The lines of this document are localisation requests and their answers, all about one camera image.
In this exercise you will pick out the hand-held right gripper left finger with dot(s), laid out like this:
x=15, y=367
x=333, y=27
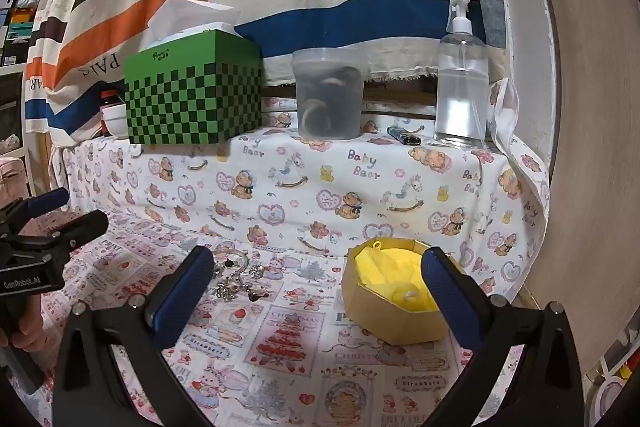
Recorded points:
x=182, y=294

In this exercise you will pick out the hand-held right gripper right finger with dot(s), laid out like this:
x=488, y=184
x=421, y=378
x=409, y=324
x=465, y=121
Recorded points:
x=450, y=302

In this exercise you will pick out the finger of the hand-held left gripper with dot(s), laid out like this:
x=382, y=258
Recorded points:
x=80, y=227
x=47, y=202

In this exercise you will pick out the yellow tape roll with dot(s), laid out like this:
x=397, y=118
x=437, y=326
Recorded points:
x=380, y=312

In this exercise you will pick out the small dark pendant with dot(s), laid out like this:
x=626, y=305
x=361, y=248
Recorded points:
x=256, y=295

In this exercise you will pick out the person's left hand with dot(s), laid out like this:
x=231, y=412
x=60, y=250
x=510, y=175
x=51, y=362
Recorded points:
x=31, y=329

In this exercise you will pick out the pink fabric item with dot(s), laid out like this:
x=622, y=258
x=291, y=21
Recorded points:
x=12, y=177

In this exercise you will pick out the yellow cloth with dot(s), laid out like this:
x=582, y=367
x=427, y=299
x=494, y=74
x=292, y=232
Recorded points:
x=385, y=267

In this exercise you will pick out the white bowl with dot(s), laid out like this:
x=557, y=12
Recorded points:
x=114, y=119

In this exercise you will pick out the red cake print cloth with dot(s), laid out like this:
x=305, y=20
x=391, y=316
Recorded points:
x=290, y=347

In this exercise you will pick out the red lidded jar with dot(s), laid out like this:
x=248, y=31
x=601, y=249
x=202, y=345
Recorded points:
x=111, y=97

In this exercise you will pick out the bear print cloth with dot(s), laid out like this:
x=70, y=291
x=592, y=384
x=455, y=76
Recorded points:
x=300, y=187

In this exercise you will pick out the green black checkered board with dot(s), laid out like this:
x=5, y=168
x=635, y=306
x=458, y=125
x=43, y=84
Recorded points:
x=190, y=102

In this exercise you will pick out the lighter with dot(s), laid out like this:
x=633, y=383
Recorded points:
x=407, y=138

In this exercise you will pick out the stack of storage boxes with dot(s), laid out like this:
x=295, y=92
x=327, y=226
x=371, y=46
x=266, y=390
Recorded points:
x=17, y=27

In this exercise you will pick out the brown wooden board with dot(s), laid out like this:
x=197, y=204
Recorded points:
x=590, y=157

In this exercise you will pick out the clear spray bottle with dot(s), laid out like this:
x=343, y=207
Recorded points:
x=460, y=87

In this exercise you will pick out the translucent plastic container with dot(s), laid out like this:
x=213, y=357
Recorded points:
x=327, y=97

